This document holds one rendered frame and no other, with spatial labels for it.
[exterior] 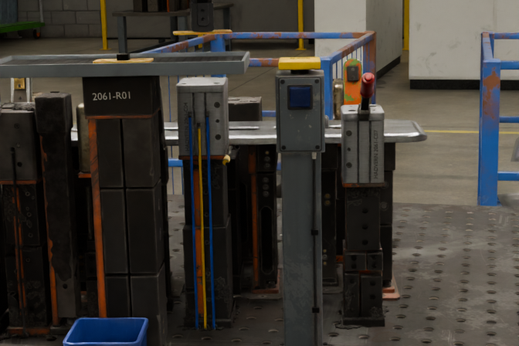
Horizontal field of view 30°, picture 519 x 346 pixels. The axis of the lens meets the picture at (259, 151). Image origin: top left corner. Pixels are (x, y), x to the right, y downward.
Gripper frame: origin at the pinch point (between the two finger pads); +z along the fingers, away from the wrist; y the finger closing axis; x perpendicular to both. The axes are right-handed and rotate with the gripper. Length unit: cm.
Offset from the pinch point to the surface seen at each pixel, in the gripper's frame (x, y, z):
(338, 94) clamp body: -29, 42, 18
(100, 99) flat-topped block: 14.9, -1.7, 11.3
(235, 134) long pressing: -6.7, 24.6, 22.0
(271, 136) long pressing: -12.7, 22.5, 22.1
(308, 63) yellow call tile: -14.6, -5.5, 6.7
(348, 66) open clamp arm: -30, 42, 13
